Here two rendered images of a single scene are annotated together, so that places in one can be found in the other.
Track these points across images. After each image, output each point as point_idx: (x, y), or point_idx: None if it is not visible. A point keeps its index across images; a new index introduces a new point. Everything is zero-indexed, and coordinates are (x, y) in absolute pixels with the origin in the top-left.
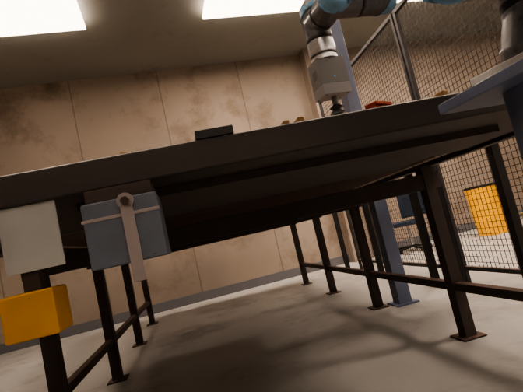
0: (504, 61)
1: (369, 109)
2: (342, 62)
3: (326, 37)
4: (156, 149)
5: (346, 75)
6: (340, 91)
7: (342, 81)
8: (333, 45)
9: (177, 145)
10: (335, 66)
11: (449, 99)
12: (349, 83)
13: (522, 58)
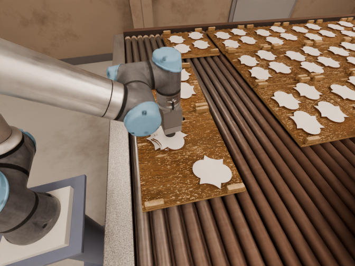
0: (46, 192)
1: (108, 146)
2: (162, 116)
3: (156, 92)
4: None
5: (164, 125)
6: (161, 127)
7: (162, 124)
8: (160, 101)
9: None
10: (161, 114)
11: (76, 176)
12: (164, 130)
13: (31, 187)
